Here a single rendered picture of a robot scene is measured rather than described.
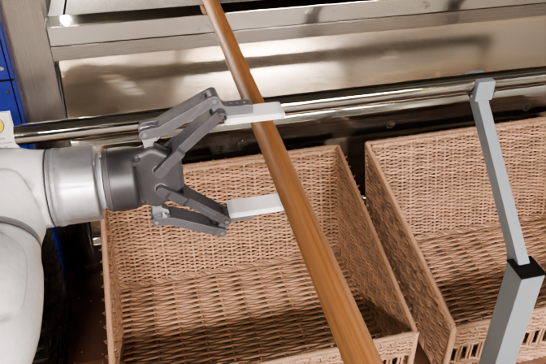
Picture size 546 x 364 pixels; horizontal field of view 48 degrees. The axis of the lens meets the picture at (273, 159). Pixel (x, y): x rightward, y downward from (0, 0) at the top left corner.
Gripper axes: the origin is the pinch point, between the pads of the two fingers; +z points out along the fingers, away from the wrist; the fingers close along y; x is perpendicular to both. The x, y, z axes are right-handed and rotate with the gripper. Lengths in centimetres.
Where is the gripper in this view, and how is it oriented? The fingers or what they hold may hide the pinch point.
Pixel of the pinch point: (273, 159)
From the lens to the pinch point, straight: 74.7
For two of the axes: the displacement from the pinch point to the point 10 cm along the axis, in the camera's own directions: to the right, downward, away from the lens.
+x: 2.3, 5.4, -8.1
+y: 0.0, 8.3, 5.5
